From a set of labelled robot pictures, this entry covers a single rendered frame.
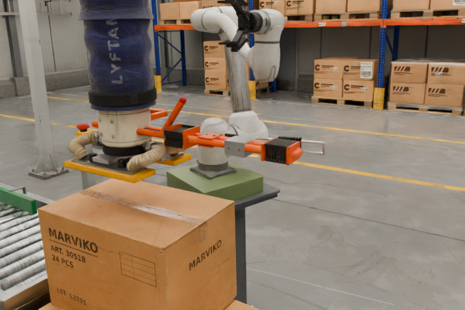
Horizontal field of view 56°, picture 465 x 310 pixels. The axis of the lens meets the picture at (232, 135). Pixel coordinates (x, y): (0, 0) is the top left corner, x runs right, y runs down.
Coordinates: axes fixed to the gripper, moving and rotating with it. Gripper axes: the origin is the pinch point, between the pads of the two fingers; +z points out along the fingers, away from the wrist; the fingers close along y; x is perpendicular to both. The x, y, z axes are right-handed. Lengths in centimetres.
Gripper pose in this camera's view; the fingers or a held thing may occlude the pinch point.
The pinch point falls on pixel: (223, 23)
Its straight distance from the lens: 152.2
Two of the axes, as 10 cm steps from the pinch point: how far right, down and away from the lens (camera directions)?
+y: 0.2, 9.7, 2.5
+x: -8.5, -1.1, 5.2
